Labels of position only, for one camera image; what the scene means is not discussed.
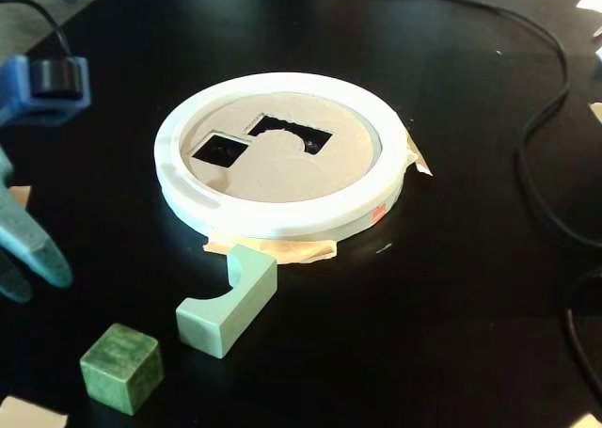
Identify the wide beige masking tape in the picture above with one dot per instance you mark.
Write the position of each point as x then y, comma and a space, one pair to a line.
301, 251

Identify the cardboard insert with shape holes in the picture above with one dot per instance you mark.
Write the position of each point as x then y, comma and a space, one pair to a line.
291, 174

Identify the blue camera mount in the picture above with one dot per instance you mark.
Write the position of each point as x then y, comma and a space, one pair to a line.
19, 101

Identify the dark green wooden cube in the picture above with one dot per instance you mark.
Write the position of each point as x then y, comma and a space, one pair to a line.
117, 376

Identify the black cylindrical camera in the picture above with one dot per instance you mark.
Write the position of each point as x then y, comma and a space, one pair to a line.
54, 77

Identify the light green arch block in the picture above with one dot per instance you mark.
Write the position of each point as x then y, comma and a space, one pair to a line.
244, 305

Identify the small beige masking tape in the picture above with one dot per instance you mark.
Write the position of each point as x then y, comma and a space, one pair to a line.
418, 160

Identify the white round container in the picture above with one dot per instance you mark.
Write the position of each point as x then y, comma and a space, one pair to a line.
282, 222

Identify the white paper sheet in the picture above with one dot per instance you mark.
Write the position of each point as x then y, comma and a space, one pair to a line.
28, 414

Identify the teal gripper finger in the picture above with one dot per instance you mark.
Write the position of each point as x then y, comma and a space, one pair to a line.
11, 280
28, 240

